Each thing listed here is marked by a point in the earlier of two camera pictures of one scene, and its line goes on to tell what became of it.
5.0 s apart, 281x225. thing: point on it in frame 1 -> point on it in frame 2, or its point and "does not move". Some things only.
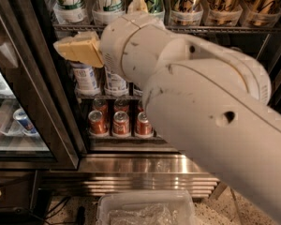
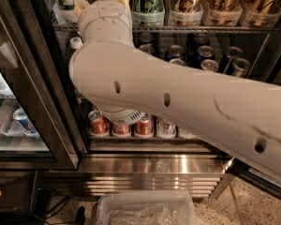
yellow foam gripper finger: [83, 47] -> [78, 7]
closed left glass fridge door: [31, 126] does not move
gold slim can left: [185, 5] does not move
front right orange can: [143, 126] does not move
